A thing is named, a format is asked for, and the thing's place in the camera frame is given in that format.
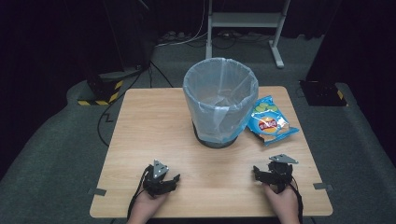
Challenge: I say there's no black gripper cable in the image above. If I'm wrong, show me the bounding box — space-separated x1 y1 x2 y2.
288 175 304 224
126 165 154 220

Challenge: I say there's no person's right hand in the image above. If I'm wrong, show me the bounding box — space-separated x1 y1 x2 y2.
262 182 302 224

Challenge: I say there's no black floor cable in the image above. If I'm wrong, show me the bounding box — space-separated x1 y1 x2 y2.
96 60 174 147

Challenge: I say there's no black trash bin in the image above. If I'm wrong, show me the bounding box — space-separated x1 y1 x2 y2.
191 121 239 149

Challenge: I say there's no person's left hand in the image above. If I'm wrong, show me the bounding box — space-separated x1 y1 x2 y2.
125 186 170 224

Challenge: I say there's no white metal stand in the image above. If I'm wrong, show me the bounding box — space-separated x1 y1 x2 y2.
205 0 292 70

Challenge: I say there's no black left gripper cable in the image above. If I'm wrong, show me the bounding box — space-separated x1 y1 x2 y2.
126 165 154 220

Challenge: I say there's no power strip with plugs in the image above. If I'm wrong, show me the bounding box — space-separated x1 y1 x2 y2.
157 30 190 44

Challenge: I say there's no blue chip bag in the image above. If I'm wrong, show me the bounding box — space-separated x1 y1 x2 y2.
246 94 301 147

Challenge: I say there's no grey tape piece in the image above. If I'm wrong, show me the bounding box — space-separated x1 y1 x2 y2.
312 182 334 191
87 187 107 197

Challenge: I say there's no grey trash bin with liner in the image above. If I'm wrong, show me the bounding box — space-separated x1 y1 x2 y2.
182 57 260 145

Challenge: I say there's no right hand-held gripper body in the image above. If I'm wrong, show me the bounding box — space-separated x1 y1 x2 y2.
264 153 299 194

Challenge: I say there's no white floor cable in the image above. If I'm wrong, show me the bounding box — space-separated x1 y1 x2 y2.
154 0 209 49

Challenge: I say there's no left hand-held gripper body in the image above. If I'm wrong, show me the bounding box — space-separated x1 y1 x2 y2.
142 159 171 198

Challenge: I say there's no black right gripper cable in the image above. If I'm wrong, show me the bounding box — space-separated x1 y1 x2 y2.
288 175 304 224

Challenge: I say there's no black yellow striped stand base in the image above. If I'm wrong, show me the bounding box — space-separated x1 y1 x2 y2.
77 74 124 106

